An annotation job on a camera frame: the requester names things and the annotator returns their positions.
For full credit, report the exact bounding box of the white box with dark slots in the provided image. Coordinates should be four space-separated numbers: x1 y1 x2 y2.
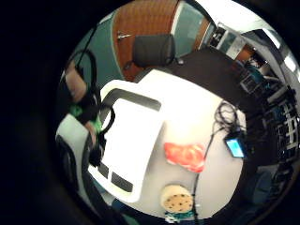
88 79 166 203

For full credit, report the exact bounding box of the black office chair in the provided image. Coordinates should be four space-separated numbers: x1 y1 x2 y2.
124 33 185 71

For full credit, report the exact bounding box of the wooden door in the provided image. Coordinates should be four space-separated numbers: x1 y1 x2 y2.
112 0 182 83

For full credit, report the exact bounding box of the orange plastic packet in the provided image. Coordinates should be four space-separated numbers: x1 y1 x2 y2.
163 142 207 174

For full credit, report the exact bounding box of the cream dotted soft toy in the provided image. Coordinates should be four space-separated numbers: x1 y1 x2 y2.
159 184 197 223

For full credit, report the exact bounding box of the phone with lit screen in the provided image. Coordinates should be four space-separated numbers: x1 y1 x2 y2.
223 132 248 159

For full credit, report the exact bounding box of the white shelf unit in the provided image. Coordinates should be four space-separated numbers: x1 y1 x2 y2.
208 22 248 61

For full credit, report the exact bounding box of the cluttered dark equipment rack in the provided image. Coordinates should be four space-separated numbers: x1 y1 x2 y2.
238 54 300 176

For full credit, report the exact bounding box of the metal door handle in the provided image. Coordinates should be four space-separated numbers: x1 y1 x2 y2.
116 30 134 41

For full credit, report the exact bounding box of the long black cable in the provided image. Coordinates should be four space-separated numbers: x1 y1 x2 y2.
190 126 224 223

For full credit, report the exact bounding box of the black cable bundle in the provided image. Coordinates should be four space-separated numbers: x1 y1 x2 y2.
213 100 242 136

